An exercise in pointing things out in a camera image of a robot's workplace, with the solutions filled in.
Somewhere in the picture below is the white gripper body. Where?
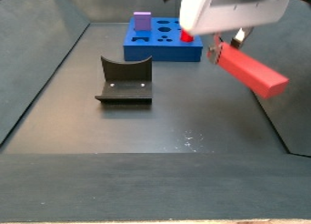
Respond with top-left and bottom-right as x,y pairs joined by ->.
180,0 -> 290,36

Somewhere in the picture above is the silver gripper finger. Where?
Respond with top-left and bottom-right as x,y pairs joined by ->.
231,27 -> 252,49
207,33 -> 223,64

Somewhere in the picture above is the red rectangular block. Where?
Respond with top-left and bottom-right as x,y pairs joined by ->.
216,42 -> 290,98

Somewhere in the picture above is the blue shape sorting board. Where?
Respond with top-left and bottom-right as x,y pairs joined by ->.
123,17 -> 203,62

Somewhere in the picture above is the black curved fixture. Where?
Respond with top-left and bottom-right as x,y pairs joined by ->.
95,57 -> 154,103

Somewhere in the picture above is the red hexagonal peg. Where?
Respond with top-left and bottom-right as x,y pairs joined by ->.
180,30 -> 194,43

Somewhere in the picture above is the purple rectangular block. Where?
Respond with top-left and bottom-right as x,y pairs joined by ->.
134,12 -> 152,31

